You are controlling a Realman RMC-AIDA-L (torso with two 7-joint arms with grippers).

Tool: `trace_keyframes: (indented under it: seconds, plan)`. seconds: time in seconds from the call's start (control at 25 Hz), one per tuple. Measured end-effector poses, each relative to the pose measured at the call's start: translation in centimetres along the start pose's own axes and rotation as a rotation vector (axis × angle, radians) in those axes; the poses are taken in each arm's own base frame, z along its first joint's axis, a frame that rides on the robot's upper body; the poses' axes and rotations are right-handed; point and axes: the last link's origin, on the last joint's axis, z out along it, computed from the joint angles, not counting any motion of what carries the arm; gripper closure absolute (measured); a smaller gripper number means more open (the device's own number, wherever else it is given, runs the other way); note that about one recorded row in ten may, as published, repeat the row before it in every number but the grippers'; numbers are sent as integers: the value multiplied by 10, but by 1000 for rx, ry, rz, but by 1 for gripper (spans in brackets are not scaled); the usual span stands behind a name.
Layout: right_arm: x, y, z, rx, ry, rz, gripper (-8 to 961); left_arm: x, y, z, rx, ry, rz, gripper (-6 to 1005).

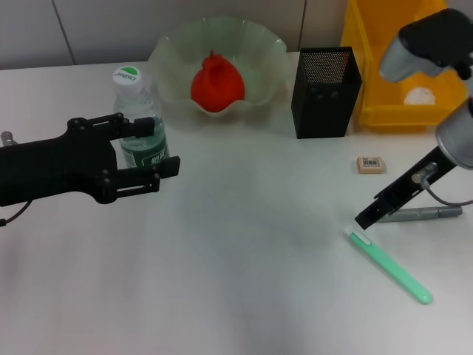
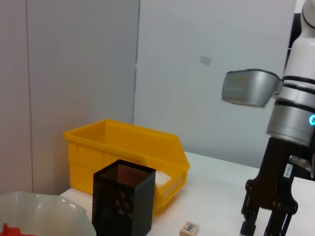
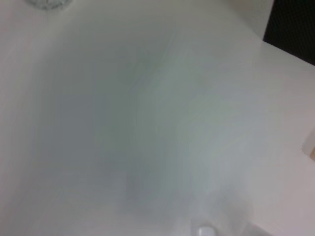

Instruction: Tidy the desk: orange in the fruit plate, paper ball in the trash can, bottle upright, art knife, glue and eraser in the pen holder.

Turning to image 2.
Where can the black mesh pen holder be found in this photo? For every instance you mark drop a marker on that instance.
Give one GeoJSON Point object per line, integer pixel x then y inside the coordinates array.
{"type": "Point", "coordinates": [123, 199]}

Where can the small beige eraser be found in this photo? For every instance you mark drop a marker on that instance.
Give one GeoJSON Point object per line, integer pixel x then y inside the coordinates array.
{"type": "Point", "coordinates": [189, 228]}

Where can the orange fruit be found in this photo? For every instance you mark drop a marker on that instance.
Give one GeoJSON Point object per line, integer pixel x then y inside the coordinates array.
{"type": "Point", "coordinates": [12, 229]}

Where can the green glass fruit bowl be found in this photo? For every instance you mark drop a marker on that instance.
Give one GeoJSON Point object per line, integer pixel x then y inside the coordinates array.
{"type": "Point", "coordinates": [44, 214]}

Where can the white paper ball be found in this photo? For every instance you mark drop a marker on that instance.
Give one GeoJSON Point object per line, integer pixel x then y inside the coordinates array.
{"type": "Point", "coordinates": [161, 179]}

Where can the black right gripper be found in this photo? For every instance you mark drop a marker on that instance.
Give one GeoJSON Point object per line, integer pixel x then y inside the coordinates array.
{"type": "Point", "coordinates": [275, 182]}

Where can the yellow plastic storage bin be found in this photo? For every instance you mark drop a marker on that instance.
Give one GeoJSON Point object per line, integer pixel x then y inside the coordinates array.
{"type": "Point", "coordinates": [123, 145]}

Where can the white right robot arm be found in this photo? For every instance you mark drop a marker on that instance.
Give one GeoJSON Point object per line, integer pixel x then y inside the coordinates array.
{"type": "Point", "coordinates": [295, 98]}

